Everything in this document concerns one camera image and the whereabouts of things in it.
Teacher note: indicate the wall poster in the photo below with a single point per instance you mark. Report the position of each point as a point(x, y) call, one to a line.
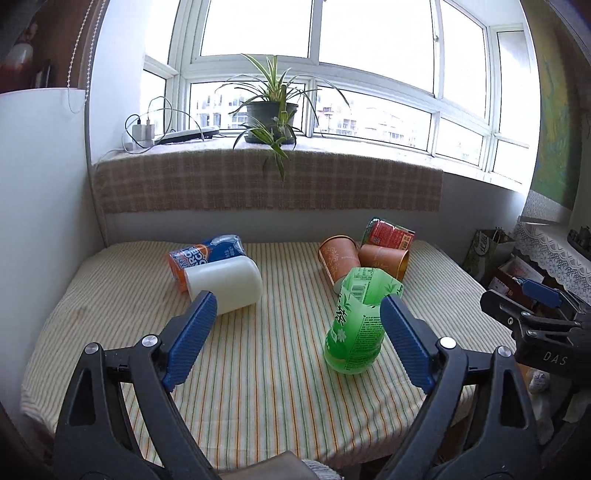
point(554, 115)

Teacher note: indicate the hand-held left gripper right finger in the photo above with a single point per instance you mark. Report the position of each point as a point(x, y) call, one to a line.
point(408, 344)

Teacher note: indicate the red label cup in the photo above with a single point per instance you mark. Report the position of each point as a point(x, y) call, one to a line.
point(388, 234)

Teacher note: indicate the white plastic cup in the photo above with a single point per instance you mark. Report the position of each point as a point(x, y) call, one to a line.
point(226, 286)

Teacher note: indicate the red and white box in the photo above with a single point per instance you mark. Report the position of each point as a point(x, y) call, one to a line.
point(515, 274)

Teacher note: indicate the plaid cloth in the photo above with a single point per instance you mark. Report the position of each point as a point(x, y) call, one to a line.
point(207, 180)

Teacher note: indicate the patterned orange paper cup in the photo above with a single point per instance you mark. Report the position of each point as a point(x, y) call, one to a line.
point(337, 261)

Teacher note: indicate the blue and orange cup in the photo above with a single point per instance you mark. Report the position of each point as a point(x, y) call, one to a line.
point(203, 251)

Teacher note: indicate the green label plastic cup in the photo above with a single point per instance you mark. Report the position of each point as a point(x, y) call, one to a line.
point(355, 323)

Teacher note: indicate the white lace cloth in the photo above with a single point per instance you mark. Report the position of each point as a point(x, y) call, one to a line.
point(549, 240)

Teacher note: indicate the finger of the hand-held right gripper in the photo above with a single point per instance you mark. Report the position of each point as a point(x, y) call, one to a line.
point(508, 314)
point(541, 291)

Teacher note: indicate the white window frame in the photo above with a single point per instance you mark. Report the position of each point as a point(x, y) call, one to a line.
point(314, 69)

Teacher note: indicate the green paper bag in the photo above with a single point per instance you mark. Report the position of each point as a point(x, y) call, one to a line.
point(485, 254)

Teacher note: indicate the plain brown paper cup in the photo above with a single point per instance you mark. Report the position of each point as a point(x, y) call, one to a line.
point(381, 261)

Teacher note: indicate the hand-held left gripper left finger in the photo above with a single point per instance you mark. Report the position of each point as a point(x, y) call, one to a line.
point(191, 341)

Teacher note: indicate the potted spider plant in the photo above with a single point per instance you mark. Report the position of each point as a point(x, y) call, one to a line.
point(270, 113)

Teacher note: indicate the white charger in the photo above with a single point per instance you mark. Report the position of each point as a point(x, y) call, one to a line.
point(149, 130)
point(137, 132)

